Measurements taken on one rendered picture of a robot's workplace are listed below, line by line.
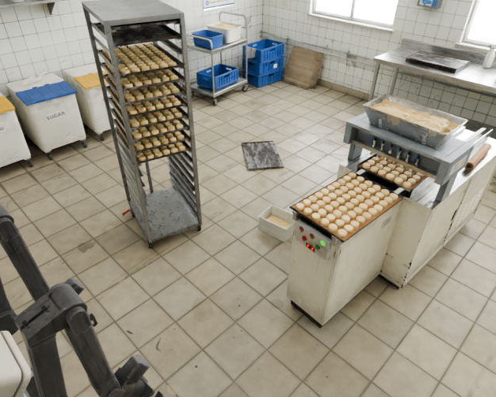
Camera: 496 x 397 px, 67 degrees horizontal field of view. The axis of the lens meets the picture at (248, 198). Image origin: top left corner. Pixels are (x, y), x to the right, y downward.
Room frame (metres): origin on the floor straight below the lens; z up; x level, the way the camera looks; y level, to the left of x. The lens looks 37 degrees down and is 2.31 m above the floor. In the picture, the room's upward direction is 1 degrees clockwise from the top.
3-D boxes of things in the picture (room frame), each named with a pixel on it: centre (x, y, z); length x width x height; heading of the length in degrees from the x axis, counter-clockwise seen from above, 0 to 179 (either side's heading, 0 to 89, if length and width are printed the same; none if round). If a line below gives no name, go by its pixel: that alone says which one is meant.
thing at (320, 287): (1.88, -0.66, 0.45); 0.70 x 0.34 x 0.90; 132
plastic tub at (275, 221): (2.58, -0.28, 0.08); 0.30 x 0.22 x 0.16; 53
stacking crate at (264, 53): (6.42, -0.23, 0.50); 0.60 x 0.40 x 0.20; 138
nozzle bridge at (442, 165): (2.22, -1.03, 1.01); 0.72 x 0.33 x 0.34; 42
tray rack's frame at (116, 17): (2.67, 0.77, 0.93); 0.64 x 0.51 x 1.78; 30
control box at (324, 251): (1.64, -0.39, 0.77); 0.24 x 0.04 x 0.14; 42
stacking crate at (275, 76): (6.42, -0.23, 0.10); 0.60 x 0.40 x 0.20; 133
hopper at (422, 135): (2.22, -1.03, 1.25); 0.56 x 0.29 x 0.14; 42
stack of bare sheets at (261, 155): (3.90, -0.16, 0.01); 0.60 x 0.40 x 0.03; 9
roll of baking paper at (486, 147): (2.46, -1.72, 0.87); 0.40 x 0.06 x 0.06; 136
